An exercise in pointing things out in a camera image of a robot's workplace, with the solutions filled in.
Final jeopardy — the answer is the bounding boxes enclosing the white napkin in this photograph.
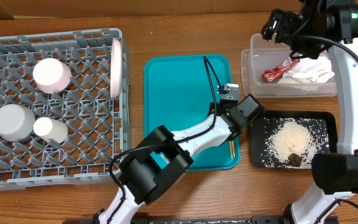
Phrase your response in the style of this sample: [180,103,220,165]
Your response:
[278,53,334,84]

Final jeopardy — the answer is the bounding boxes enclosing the red snack wrapper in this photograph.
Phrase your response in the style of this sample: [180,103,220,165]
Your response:
[261,58,300,83]

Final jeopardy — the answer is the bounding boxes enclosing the white rice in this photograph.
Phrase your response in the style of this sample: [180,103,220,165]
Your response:
[260,118,329,169]

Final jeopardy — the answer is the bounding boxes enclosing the brown food scrap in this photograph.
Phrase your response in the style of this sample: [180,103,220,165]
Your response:
[288,153,302,167]

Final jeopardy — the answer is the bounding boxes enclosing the large white plate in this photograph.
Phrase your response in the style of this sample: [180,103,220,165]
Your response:
[110,39,122,98]

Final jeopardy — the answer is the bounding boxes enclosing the white cup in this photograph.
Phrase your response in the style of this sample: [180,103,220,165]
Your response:
[33,117,68,143]

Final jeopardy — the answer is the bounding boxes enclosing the small white bowl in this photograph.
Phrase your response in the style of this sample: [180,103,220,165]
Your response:
[32,58,71,94]

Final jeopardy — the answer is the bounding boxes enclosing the grey saucer bowl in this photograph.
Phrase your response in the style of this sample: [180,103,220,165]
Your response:
[0,104,35,141]

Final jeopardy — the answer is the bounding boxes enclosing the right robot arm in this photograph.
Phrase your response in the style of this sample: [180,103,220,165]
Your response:
[261,1,358,223]

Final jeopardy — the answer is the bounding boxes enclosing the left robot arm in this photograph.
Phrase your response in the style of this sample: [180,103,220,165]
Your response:
[93,84,264,223]

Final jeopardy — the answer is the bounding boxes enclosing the clear plastic bin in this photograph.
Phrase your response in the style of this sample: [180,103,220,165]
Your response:
[241,34,337,98]

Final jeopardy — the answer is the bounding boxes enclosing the black tray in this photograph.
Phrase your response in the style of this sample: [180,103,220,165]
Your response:
[249,110,338,168]

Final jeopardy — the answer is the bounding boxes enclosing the teal serving tray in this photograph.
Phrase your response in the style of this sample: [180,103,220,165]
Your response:
[143,54,241,172]

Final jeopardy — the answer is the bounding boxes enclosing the grey plastic dish rack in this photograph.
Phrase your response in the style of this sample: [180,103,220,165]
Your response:
[0,28,131,191]

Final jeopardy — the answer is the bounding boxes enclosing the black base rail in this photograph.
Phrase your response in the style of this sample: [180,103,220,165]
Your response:
[130,216,283,224]

